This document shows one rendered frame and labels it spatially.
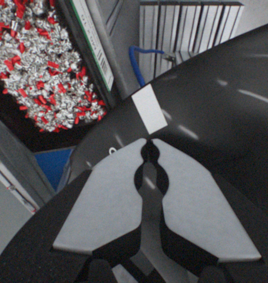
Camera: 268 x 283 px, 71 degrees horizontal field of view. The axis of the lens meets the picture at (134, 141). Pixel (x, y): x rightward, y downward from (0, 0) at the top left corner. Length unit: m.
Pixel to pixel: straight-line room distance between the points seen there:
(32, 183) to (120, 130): 0.42
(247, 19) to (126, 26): 0.59
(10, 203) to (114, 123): 1.18
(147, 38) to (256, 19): 0.53
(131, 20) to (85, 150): 0.96
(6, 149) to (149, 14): 0.81
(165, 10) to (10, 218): 1.28
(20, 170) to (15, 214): 0.76
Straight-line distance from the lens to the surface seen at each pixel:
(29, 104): 0.29
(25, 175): 0.52
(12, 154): 0.48
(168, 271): 0.21
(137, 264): 0.27
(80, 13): 0.24
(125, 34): 1.12
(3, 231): 1.24
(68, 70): 0.26
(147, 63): 1.08
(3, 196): 1.35
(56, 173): 0.71
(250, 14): 1.21
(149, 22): 1.02
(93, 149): 0.18
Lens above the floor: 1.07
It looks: 44 degrees down
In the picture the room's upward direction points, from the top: 176 degrees counter-clockwise
